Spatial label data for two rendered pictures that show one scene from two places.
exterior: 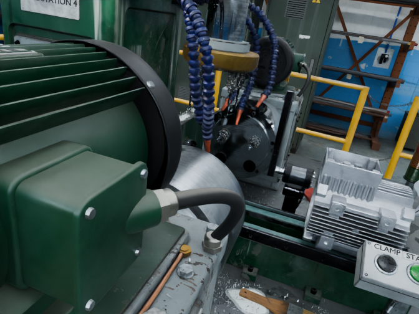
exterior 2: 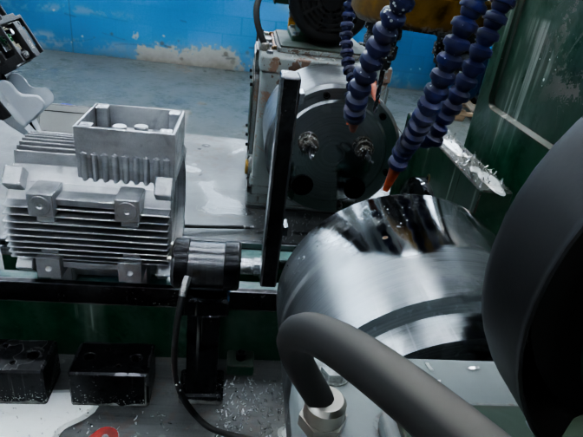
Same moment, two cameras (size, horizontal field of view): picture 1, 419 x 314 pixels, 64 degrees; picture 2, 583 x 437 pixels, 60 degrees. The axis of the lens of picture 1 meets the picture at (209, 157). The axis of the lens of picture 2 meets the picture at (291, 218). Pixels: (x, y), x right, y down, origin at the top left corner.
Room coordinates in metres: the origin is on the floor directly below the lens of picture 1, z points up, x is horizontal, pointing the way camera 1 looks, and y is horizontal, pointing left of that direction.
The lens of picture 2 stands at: (1.38, -0.38, 1.36)
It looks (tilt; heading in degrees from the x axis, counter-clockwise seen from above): 28 degrees down; 156
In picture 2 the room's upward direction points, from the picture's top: 7 degrees clockwise
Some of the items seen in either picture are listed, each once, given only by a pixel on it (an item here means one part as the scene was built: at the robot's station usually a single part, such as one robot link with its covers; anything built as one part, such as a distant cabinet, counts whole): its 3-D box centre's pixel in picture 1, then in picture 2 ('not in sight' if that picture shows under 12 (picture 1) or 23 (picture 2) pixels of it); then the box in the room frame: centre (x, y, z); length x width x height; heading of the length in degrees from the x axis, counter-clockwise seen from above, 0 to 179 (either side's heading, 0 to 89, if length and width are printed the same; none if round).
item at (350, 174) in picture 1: (348, 173); (134, 144); (0.72, -0.33, 1.11); 0.12 x 0.11 x 0.07; 73
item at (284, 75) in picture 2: (280, 134); (276, 187); (0.90, -0.19, 1.12); 0.04 x 0.03 x 0.26; 74
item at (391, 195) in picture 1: (353, 212); (107, 205); (0.71, -0.37, 1.01); 0.20 x 0.19 x 0.19; 73
